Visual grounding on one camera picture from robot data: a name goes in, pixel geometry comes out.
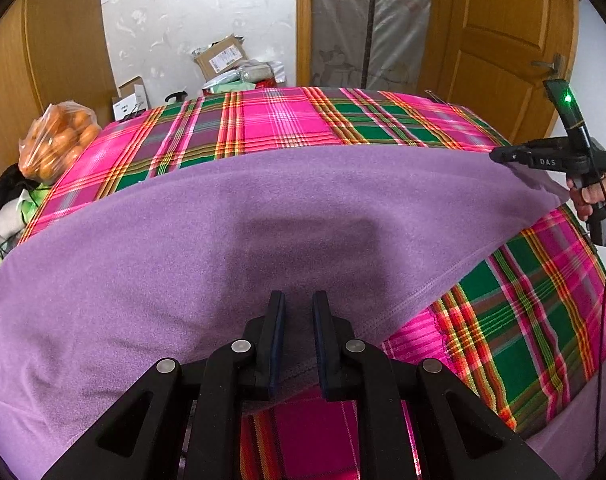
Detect plastic bag of oranges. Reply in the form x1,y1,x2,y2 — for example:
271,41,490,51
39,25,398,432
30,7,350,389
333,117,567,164
18,101,102,183

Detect black cloth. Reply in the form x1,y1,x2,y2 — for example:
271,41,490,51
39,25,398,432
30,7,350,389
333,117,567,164
0,165,28,221

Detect white carton box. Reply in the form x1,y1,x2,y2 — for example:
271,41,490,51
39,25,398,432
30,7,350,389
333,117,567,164
112,76,148,123

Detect grey plastic zip curtain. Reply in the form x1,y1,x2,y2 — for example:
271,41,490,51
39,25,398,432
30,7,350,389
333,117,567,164
310,0,436,93

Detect purple sweater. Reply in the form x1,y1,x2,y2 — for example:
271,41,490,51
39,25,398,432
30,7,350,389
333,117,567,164
0,142,606,480

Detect wooden door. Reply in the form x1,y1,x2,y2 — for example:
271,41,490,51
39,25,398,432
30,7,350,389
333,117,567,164
425,0,581,153

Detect cardboard parcel box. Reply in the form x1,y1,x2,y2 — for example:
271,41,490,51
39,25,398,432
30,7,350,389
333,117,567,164
194,34,249,81

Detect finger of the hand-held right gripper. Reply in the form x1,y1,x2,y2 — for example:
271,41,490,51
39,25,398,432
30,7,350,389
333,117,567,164
523,137,576,153
489,145,586,172

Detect wooden wardrobe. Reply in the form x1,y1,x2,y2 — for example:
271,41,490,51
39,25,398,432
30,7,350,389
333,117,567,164
0,0,116,186

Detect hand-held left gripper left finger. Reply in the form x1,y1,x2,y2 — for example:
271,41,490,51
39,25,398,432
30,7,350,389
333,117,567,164
43,290,287,480

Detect pink green plaid bed sheet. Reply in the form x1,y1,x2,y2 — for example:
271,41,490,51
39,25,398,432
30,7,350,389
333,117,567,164
18,86,606,480

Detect metal door handle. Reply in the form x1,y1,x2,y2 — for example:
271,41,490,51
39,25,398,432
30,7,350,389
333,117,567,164
530,52,569,83

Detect silver mailer bags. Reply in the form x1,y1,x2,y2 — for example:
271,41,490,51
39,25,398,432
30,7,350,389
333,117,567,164
235,60,286,88

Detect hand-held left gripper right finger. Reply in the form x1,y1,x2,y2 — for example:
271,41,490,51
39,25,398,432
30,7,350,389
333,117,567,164
311,290,559,480

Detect wooden door frame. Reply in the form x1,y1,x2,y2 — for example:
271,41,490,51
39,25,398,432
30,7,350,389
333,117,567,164
295,0,316,88

